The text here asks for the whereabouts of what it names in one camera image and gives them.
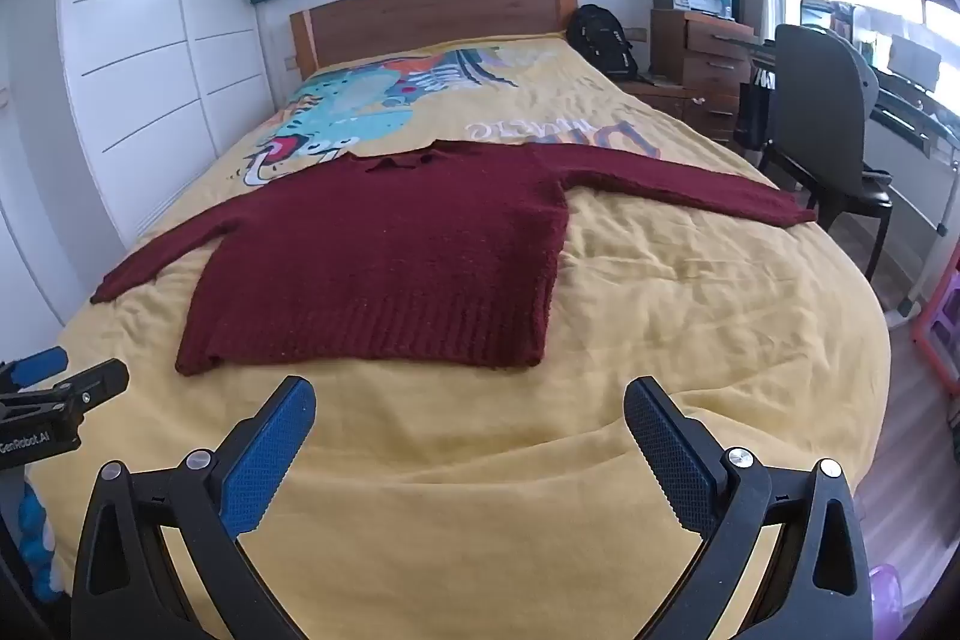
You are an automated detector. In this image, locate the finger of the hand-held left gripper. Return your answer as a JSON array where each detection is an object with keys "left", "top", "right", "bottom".
[
  {"left": 0, "top": 359, "right": 130, "bottom": 422},
  {"left": 0, "top": 346, "right": 70, "bottom": 393}
]

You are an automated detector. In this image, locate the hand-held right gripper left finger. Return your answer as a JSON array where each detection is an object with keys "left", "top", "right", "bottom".
[{"left": 71, "top": 376, "right": 331, "bottom": 640}]

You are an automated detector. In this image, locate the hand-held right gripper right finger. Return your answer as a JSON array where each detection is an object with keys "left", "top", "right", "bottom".
[{"left": 624, "top": 376, "right": 875, "bottom": 640}]

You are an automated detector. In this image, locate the dark red knitted sweater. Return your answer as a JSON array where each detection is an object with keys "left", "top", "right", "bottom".
[{"left": 90, "top": 139, "right": 818, "bottom": 378}]

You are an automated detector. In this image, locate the yellow printed bed cover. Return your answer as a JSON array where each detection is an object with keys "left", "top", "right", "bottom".
[{"left": 26, "top": 34, "right": 893, "bottom": 640}]

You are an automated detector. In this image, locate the blue white soft toy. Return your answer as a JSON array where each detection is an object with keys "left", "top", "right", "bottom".
[{"left": 16, "top": 481, "right": 59, "bottom": 605}]

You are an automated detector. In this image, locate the pink plastic stool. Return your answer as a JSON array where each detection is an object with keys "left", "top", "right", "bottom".
[{"left": 913, "top": 250, "right": 960, "bottom": 395}]

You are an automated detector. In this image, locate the white wardrobe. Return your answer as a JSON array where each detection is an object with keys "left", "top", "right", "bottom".
[{"left": 0, "top": 0, "right": 297, "bottom": 326}]

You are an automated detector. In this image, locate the black paper bag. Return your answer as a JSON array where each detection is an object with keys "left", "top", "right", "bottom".
[{"left": 737, "top": 68, "right": 779, "bottom": 155}]

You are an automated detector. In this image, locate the low wooden nightstand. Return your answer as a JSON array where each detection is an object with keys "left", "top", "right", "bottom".
[{"left": 619, "top": 76, "right": 710, "bottom": 125}]

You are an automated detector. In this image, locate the black chair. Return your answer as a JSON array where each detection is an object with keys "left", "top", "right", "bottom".
[{"left": 757, "top": 23, "right": 895, "bottom": 281}]

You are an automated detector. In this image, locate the wooden chest of drawers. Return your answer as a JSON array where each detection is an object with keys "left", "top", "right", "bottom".
[{"left": 649, "top": 8, "right": 757, "bottom": 145}]

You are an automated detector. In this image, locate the glass top desk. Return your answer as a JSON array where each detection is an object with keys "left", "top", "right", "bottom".
[{"left": 750, "top": 36, "right": 960, "bottom": 315}]

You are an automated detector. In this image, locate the black backpack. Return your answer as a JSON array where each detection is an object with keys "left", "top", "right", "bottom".
[{"left": 566, "top": 4, "right": 640, "bottom": 80}]

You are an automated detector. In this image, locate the wooden headboard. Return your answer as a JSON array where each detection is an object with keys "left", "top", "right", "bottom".
[{"left": 290, "top": 0, "right": 578, "bottom": 82}]

